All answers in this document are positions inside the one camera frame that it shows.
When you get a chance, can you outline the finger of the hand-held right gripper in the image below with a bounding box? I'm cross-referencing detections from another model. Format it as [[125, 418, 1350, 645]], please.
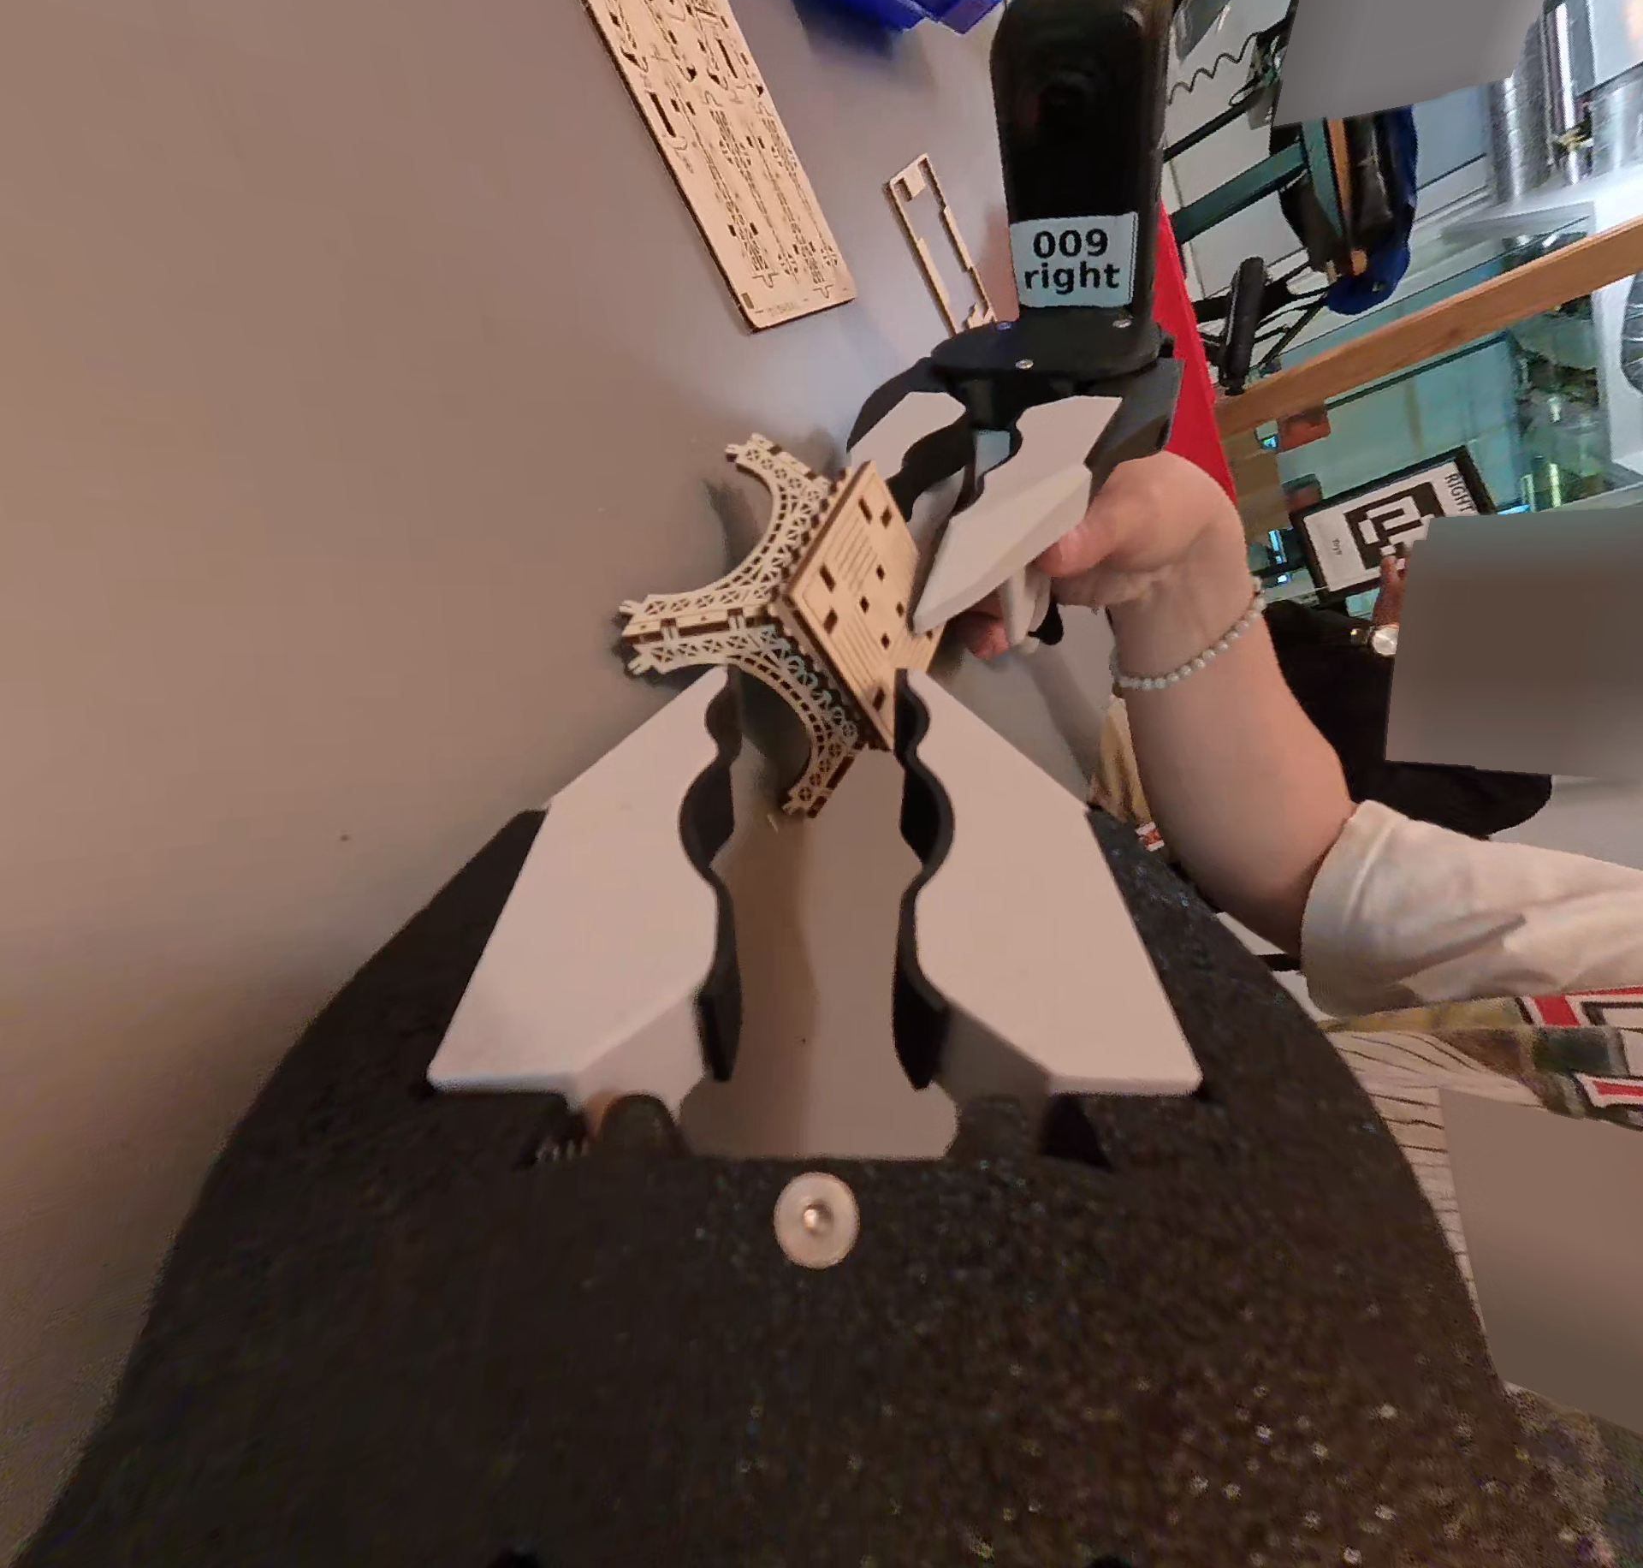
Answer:
[[910, 394, 1126, 632], [848, 388, 978, 530]]

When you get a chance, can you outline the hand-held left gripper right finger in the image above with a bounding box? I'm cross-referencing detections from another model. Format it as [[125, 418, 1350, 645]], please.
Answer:
[[890, 680, 1207, 1100]]

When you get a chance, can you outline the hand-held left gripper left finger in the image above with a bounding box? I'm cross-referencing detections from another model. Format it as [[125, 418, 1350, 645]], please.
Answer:
[[428, 667, 749, 1100]]

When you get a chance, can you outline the wooden tower base model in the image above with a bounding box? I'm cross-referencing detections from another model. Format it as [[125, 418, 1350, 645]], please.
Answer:
[[617, 436, 943, 818]]

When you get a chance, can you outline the wooden puzzle parts sheet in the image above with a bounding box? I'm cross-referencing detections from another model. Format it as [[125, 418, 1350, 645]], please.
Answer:
[[545, 0, 860, 333]]

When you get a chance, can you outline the grey desk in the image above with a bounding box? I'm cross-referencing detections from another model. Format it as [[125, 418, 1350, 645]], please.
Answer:
[[0, 0, 1132, 1568]]

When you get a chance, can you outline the person's right hand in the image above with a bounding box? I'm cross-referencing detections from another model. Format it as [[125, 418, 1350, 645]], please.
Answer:
[[961, 451, 1266, 686]]

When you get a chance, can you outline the red object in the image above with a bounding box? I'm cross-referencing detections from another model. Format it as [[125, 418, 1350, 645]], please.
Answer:
[[1147, 198, 1244, 506]]

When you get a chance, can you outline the blue bag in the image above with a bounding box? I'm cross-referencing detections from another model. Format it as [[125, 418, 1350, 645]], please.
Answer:
[[1323, 108, 1422, 315]]

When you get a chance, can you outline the black white marker sign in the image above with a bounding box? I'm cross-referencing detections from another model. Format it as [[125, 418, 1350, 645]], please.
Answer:
[[1288, 449, 1499, 596]]

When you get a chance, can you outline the wooden cutout frame remnant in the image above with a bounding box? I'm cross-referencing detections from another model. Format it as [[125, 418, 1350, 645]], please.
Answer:
[[884, 156, 1002, 326]]

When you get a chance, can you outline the white bead bracelet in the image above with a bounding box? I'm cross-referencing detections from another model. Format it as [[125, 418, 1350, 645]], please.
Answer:
[[1110, 577, 1269, 697]]

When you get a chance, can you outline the black handle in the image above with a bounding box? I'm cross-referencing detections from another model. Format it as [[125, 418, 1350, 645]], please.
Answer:
[[1218, 256, 1273, 396]]

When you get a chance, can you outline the wooden rail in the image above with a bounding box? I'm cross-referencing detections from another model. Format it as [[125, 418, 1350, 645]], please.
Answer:
[[1213, 218, 1643, 440]]

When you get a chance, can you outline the silver duct pipe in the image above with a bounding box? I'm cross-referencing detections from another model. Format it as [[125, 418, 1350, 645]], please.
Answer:
[[1493, 0, 1609, 227]]

